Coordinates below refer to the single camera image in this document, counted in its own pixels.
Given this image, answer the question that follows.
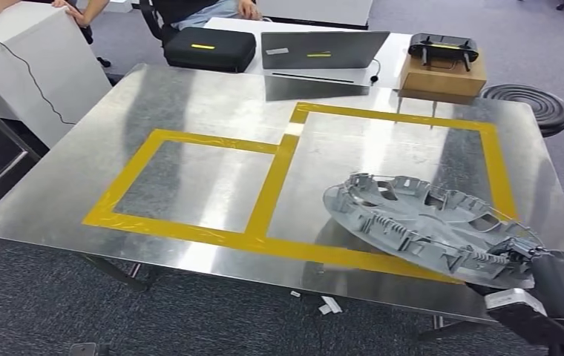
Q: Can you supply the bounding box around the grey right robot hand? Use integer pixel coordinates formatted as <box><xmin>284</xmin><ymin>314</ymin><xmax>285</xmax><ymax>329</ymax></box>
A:
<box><xmin>488</xmin><ymin>238</ymin><xmax>564</xmax><ymax>320</ymax></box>

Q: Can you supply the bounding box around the grey plastic wheel cover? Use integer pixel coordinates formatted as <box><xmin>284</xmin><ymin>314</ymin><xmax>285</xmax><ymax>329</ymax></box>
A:
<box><xmin>322</xmin><ymin>173</ymin><xmax>546</xmax><ymax>291</ymax></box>

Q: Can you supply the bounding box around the steel workbench table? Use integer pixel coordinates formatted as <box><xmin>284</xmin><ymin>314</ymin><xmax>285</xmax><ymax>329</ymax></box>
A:
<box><xmin>0</xmin><ymin>62</ymin><xmax>564</xmax><ymax>341</ymax></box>

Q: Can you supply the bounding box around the black round stool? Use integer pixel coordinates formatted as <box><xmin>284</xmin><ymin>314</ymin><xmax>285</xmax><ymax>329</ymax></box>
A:
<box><xmin>479</xmin><ymin>83</ymin><xmax>564</xmax><ymax>139</ymax></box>

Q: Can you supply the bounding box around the white power strip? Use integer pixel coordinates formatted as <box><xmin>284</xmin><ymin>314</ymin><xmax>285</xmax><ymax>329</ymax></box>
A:
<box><xmin>318</xmin><ymin>296</ymin><xmax>343</xmax><ymax>315</ymax></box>

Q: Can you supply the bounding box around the brown cardboard box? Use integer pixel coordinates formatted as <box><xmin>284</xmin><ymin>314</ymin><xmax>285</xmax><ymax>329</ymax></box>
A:
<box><xmin>398</xmin><ymin>51</ymin><xmax>488</xmax><ymax>105</ymax></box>

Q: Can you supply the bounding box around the yellow tape large square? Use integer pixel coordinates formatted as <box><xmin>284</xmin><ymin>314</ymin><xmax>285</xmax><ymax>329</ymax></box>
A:
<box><xmin>245</xmin><ymin>102</ymin><xmax>519</xmax><ymax>285</ymax></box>

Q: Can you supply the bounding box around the black remote controller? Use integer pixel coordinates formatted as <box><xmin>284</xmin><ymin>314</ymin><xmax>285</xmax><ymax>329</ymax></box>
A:
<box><xmin>408</xmin><ymin>33</ymin><xmax>479</xmax><ymax>73</ymax></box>

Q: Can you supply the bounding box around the grey laptop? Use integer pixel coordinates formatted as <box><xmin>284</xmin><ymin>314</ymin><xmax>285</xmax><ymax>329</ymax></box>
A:
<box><xmin>260</xmin><ymin>30</ymin><xmax>391</xmax><ymax>88</ymax></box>

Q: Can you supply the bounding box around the white cabinet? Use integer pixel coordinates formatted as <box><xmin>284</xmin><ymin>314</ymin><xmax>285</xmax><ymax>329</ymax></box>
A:
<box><xmin>257</xmin><ymin>0</ymin><xmax>374</xmax><ymax>30</ymax></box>

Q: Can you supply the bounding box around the yellow tape small square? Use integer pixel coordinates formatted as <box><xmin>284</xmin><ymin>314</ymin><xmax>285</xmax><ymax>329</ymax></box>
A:
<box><xmin>82</xmin><ymin>128</ymin><xmax>283</xmax><ymax>247</ymax></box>

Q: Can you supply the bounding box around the black zip case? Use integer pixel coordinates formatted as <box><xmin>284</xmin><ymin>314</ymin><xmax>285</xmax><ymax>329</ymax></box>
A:
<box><xmin>163</xmin><ymin>27</ymin><xmax>258</xmax><ymax>73</ymax></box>

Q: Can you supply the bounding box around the person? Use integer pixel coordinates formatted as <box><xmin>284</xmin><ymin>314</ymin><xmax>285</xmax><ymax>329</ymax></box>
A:
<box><xmin>0</xmin><ymin>0</ymin><xmax>111</xmax><ymax>28</ymax></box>
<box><xmin>154</xmin><ymin>0</ymin><xmax>263</xmax><ymax>31</ymax></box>

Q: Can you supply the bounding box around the black office chair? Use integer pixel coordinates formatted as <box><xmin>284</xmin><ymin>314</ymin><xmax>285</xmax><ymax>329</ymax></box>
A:
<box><xmin>139</xmin><ymin>0</ymin><xmax>180</xmax><ymax>47</ymax></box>
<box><xmin>79</xmin><ymin>22</ymin><xmax>112</xmax><ymax>69</ymax></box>

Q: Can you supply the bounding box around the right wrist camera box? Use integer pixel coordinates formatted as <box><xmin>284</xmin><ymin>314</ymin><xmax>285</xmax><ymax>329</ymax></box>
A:
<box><xmin>485</xmin><ymin>288</ymin><xmax>564</xmax><ymax>351</ymax></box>

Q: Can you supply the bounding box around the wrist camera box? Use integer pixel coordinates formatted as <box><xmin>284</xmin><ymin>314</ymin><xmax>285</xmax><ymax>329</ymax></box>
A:
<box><xmin>485</xmin><ymin>288</ymin><xmax>564</xmax><ymax>351</ymax></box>
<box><xmin>69</xmin><ymin>342</ymin><xmax>111</xmax><ymax>356</ymax></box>

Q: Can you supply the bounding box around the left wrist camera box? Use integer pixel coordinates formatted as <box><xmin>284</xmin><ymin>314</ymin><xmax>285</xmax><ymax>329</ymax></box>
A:
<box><xmin>69</xmin><ymin>342</ymin><xmax>111</xmax><ymax>356</ymax></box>

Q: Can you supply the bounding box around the steel frame table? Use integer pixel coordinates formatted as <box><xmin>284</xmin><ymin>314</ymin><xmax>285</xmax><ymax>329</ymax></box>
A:
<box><xmin>0</xmin><ymin>61</ymin><xmax>42</xmax><ymax>212</ymax></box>

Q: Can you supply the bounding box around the thin black cable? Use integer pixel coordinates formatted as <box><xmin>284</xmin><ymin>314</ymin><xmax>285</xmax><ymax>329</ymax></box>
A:
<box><xmin>0</xmin><ymin>31</ymin><xmax>76</xmax><ymax>126</ymax></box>

